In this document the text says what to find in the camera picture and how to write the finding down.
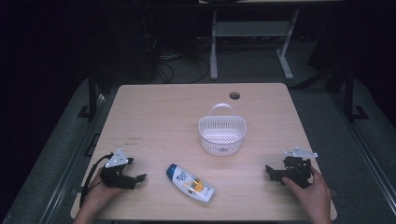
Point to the black metal stand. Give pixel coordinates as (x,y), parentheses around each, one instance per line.
(92,96)
(349,93)

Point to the white plastic basket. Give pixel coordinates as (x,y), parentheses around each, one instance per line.
(222,137)

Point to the white metal desk frame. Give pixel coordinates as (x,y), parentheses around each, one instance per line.
(249,29)

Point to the grey metal floor rail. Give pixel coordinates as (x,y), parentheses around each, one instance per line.
(367,149)
(71,161)

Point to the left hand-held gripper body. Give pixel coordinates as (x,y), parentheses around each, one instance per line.
(117,179)

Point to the person's left hand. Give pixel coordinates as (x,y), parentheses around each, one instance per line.
(99,194)

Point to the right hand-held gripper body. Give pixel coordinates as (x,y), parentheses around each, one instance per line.
(296,171)

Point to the person's right hand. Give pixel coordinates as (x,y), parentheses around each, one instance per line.
(313,194)

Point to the white blue-capped lotion bottle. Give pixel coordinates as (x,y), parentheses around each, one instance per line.
(190,183)

